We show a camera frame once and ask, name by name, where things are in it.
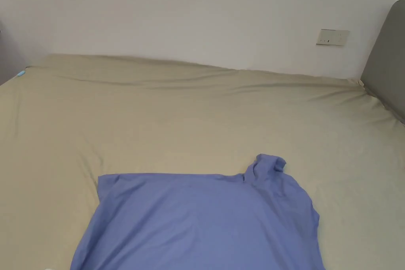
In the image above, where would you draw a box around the bed with beige sheet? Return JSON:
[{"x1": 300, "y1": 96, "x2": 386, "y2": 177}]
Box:
[{"x1": 0, "y1": 53, "x2": 405, "y2": 270}]

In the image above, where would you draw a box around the blue shirt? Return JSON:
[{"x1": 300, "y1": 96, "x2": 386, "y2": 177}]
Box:
[{"x1": 70, "y1": 153, "x2": 326, "y2": 270}]

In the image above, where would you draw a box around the grey padded headboard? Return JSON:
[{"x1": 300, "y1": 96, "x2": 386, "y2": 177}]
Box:
[{"x1": 360, "y1": 0, "x2": 405, "y2": 125}]

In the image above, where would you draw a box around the white wall socket panel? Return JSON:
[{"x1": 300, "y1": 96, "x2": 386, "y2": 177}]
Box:
[{"x1": 316, "y1": 29, "x2": 350, "y2": 47}]

